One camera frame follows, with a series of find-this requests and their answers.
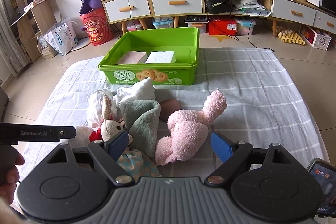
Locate white plush red scarf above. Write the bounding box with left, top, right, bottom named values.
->
left=67, top=126, right=102, bottom=148

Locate beige rabbit doll blue dress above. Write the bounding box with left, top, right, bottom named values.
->
left=100, top=95, right=161, bottom=181

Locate pink fluffy plush toy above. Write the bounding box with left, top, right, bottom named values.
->
left=155, top=89, right=227, bottom=166

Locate green fleece towel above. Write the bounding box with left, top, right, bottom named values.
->
left=120, top=100, right=161, bottom=158

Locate white cloth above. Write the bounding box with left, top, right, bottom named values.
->
left=87, top=79, right=155, bottom=128

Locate person's left hand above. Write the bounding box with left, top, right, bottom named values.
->
left=0, top=153, right=25, bottom=205

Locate brown round powder puff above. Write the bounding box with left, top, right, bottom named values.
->
left=159, top=99, right=181, bottom=122

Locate smartphone with lit screen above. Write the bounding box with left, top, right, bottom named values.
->
left=307, top=158, right=336, bottom=218

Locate pink sponge block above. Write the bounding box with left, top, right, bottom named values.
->
left=116, top=51, right=147, bottom=65

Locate white sponge block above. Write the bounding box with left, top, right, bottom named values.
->
left=145, top=51, right=176, bottom=64

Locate white blue paper bag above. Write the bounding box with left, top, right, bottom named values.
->
left=43, top=18, right=78, bottom=56

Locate green plastic cookie box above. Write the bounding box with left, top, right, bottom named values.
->
left=98, top=27, right=199, bottom=85

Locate red printed bucket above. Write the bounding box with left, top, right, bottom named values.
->
left=80, top=8, right=114, bottom=46

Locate red cardboard box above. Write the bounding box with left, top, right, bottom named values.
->
left=208, top=16, right=237, bottom=36

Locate yellow egg tray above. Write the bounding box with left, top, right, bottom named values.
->
left=276, top=26, right=306, bottom=46

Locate wooden desk shelf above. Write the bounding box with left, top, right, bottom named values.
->
left=12, top=0, right=58, bottom=63

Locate clear box blue lid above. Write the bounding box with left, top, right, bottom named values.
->
left=152, top=17, right=174, bottom=29

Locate white printed toy box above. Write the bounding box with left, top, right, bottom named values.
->
left=299, top=25, right=331, bottom=51

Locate black bag on shelf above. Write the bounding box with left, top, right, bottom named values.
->
left=205, top=0, right=232, bottom=14

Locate wooden cabinet with white drawers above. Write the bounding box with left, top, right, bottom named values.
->
left=101, top=0, right=335, bottom=33

